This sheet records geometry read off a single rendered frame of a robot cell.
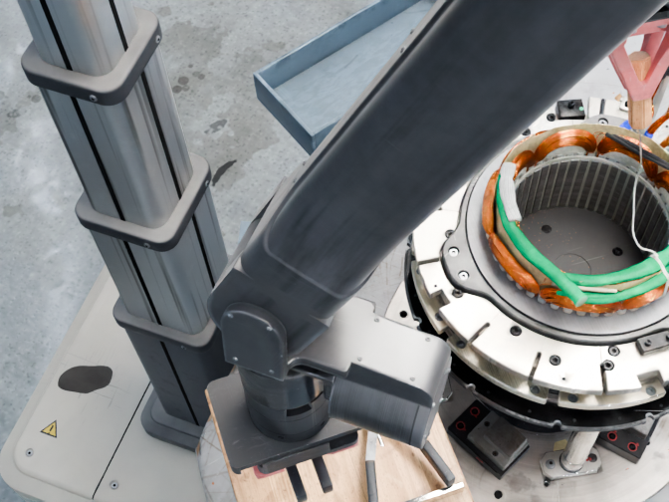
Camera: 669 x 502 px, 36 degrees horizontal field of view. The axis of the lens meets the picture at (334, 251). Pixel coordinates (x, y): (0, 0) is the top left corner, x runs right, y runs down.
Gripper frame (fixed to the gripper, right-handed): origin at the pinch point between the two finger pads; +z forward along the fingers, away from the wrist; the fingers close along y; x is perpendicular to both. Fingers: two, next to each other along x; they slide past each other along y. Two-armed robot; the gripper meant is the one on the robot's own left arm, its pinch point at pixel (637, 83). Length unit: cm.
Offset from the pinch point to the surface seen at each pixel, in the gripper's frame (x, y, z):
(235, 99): 47, 152, 75
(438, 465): 19.7, -10.3, 26.2
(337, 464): 28.1, -7.2, 27.4
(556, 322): 7.1, -0.1, 22.3
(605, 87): -15, 58, 35
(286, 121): 28.1, 30.0, 14.5
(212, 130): 53, 144, 78
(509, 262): 10.1, 3.2, 17.4
